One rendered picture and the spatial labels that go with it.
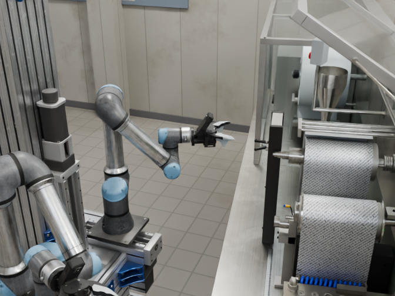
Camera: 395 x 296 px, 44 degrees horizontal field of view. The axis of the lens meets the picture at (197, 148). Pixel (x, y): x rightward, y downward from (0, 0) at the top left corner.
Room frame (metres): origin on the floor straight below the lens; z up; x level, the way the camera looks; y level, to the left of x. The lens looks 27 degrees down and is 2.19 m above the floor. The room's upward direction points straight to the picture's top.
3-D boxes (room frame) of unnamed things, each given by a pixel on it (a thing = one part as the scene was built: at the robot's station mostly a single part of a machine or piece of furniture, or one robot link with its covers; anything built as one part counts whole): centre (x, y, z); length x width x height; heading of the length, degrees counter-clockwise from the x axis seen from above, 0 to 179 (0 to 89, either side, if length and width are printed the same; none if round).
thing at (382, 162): (1.57, -0.68, 1.34); 0.07 x 0.07 x 0.07; 79
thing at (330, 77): (2.07, -0.59, 1.50); 0.14 x 0.14 x 0.06
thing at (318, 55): (1.92, -0.48, 1.66); 0.07 x 0.07 x 0.10; 57
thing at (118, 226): (1.92, 0.38, 0.87); 0.15 x 0.15 x 0.10
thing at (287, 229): (1.42, -0.32, 1.05); 0.06 x 0.05 x 0.31; 79
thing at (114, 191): (1.92, 0.38, 0.98); 0.13 x 0.12 x 0.14; 5
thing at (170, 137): (2.07, 0.13, 1.21); 0.11 x 0.08 x 0.09; 95
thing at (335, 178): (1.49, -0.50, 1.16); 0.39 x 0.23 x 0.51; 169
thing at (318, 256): (1.30, -0.46, 1.11); 0.23 x 0.01 x 0.18; 79
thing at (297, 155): (1.63, -0.37, 1.34); 0.06 x 0.06 x 0.06; 79
